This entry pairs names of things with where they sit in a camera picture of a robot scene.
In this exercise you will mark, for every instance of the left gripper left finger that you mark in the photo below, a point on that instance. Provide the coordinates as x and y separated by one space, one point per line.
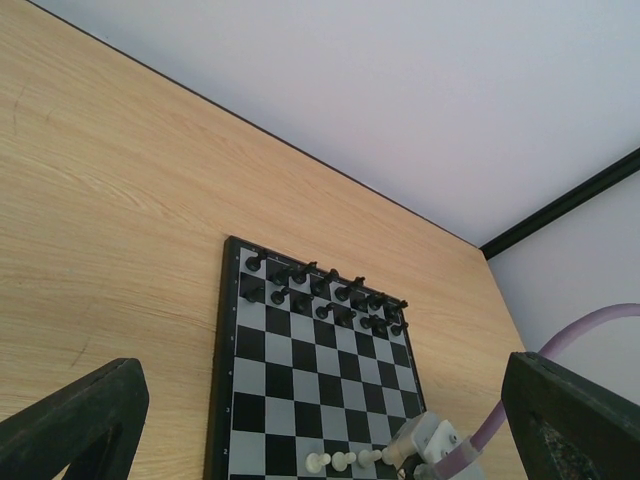
89 429

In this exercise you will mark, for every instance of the black pawn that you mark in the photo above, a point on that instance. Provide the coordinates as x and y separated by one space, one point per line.
279 296
381 329
323 311
344 318
369 322
301 302
255 294
399 329

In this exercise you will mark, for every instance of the black and silver chessboard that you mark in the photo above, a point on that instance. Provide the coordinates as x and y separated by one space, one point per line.
285 384

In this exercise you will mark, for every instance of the black knight right side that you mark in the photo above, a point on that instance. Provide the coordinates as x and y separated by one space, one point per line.
376 301

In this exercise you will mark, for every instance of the black aluminium frame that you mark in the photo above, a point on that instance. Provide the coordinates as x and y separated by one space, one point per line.
572 199

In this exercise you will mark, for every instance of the black king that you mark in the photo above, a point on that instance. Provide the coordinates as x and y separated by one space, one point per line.
343 293

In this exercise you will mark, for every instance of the black rook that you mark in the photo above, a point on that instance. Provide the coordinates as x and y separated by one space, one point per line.
254 263
392 310

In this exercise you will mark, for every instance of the white chess piece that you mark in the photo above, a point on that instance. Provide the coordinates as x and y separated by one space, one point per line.
315 462
340 461
367 458

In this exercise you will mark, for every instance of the black knight back row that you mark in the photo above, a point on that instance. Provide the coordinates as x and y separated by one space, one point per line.
281 276

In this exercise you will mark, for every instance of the black bishop back row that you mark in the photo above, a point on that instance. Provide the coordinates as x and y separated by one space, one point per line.
300 275

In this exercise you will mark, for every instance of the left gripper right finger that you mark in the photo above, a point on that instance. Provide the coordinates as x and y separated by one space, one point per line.
565 426

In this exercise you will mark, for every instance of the black queen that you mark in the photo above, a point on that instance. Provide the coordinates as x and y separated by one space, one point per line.
319 286

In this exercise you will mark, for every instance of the black rook far right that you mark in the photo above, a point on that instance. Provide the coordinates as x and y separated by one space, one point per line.
392 310

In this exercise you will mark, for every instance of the black rook far left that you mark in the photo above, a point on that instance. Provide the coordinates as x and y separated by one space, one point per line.
254 263

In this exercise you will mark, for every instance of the black bishop right side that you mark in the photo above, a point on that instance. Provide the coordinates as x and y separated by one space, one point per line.
361 303

